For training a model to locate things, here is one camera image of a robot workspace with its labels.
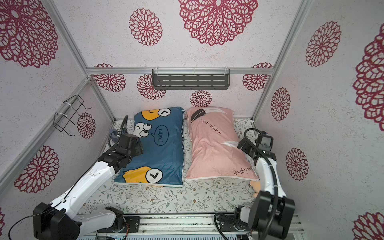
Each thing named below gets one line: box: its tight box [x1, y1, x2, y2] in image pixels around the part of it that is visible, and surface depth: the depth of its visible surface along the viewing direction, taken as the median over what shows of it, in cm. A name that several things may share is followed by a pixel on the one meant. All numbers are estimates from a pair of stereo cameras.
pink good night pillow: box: [184, 107, 259, 181], surface depth 87 cm
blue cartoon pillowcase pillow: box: [114, 107, 185, 188], surface depth 94 cm
